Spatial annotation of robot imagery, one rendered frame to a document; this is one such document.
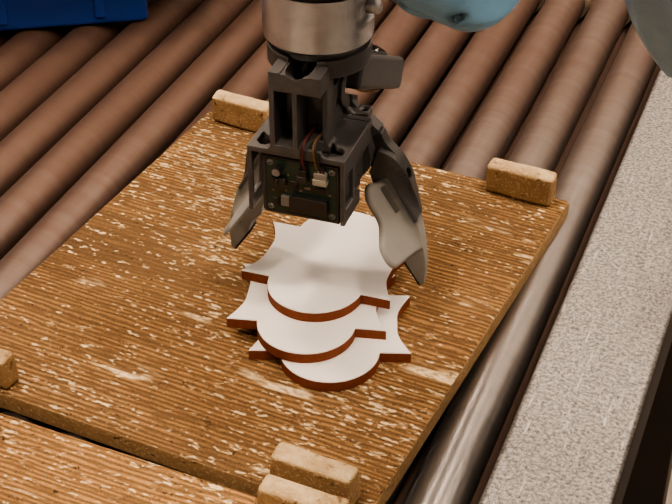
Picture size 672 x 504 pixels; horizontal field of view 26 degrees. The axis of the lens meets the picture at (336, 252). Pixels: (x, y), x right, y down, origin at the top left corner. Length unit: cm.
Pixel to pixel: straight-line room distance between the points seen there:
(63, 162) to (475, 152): 37
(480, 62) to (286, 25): 56
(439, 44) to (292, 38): 57
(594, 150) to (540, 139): 5
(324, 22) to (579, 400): 34
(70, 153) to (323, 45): 45
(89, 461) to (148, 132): 46
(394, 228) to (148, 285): 21
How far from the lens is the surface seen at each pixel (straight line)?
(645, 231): 125
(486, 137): 136
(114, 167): 132
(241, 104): 132
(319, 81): 95
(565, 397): 107
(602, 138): 137
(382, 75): 106
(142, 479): 98
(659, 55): 55
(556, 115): 140
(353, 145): 99
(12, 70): 152
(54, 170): 133
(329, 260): 111
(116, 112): 141
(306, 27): 95
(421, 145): 134
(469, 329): 109
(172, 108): 141
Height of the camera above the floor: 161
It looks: 36 degrees down
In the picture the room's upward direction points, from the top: straight up
